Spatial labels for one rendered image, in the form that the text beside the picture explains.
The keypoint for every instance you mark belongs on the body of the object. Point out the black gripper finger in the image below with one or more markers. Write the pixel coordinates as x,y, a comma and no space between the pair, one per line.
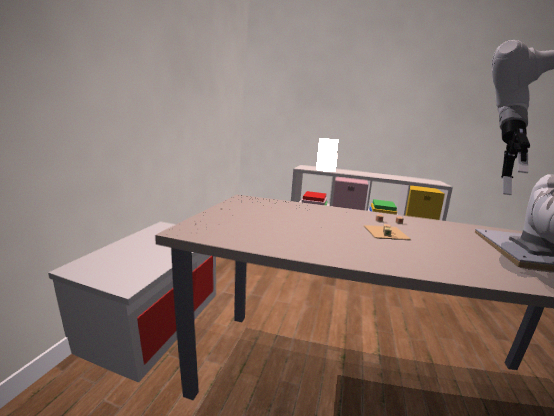
522,150
507,171

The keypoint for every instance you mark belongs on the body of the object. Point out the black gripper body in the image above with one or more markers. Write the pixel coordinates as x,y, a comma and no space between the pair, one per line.
509,132

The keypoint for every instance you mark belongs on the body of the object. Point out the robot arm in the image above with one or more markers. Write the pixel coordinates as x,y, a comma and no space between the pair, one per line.
514,67

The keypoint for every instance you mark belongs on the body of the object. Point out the tan square mat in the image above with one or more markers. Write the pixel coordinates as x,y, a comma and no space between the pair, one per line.
377,232

